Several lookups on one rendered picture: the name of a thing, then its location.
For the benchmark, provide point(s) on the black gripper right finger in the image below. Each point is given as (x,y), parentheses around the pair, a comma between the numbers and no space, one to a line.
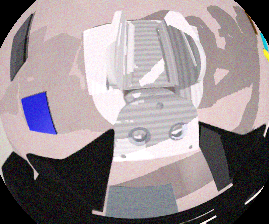
(225,151)

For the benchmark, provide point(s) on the blue rectangular plate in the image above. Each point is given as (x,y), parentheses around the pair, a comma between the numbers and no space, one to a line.
(37,113)

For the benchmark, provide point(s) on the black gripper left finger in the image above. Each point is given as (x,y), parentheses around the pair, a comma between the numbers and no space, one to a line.
(84,172)

